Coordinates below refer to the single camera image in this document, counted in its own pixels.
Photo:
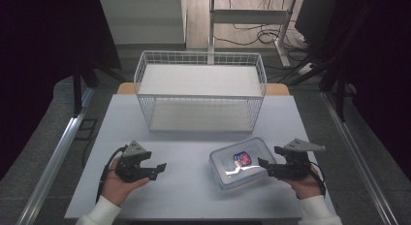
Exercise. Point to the black metal stand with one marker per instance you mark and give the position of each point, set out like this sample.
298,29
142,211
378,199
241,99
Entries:
77,92
339,95

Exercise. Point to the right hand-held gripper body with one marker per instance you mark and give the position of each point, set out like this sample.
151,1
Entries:
295,165

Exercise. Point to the person's left hand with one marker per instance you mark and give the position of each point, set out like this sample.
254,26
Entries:
116,187

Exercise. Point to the white metal desk frame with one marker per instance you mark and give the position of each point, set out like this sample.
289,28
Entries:
248,16

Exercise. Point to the aluminium rail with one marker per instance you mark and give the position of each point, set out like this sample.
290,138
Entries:
358,160
55,157

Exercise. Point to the person's right hand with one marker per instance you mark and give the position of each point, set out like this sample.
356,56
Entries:
307,186

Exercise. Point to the dark curtain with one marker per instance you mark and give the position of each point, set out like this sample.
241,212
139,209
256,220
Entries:
384,73
42,57

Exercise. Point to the black metal floor bracket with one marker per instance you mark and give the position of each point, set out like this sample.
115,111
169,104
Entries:
86,129

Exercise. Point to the white cabinet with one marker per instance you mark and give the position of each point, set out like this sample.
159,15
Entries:
142,21

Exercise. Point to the clear plastic lidded container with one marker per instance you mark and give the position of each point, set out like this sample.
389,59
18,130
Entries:
226,167

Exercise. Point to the wooden table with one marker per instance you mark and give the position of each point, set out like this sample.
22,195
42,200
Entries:
125,89

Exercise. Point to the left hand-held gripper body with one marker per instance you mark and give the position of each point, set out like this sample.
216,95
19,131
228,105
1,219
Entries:
129,167

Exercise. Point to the white power strip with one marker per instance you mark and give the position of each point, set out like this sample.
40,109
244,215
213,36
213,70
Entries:
306,69

